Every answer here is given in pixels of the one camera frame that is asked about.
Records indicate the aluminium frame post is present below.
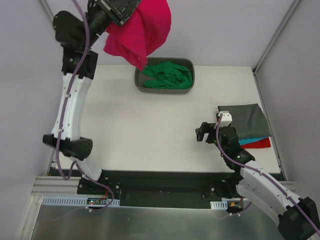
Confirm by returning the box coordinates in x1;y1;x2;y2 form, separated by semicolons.
38;0;85;73
252;0;303;76

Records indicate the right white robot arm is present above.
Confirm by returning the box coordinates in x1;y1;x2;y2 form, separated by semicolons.
195;122;320;240

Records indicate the folded teal t shirt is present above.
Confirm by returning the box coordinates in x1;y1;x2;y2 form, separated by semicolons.
238;137;266;146

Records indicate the folded grey t shirt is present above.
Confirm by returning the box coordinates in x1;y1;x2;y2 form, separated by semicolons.
217;103;272;140

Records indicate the left perforated cable duct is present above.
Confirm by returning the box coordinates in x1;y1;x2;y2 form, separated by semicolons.
42;196;120;208

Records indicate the perforated cable duct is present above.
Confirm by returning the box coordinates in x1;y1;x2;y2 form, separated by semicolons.
42;196;120;208
210;200;228;211

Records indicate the right perforated cable duct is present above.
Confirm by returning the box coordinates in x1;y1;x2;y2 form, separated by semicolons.
210;200;228;211

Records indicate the aluminium rail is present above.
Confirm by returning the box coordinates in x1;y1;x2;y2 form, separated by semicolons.
280;181;299;193
31;176;81;196

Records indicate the left aluminium frame post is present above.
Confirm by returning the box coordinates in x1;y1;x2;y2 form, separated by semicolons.
38;0;85;73

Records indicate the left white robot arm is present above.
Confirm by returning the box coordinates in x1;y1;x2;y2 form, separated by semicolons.
42;0;140;195

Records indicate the left aluminium rail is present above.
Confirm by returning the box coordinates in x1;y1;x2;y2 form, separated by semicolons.
31;176;81;196

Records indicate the green t shirt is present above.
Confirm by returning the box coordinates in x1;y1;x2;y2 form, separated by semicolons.
141;61;194;90

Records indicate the right aluminium rail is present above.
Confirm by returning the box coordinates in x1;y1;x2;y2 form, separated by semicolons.
280;181;299;193

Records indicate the magenta t shirt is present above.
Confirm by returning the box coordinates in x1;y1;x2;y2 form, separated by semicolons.
103;0;172;71

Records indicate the grey plastic bin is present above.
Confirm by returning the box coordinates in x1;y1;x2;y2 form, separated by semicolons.
134;57;195;95

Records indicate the right aluminium frame post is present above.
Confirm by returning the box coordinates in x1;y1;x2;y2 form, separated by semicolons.
252;0;303;76

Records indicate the folded red t shirt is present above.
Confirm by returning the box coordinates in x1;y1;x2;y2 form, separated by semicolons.
241;137;271;149

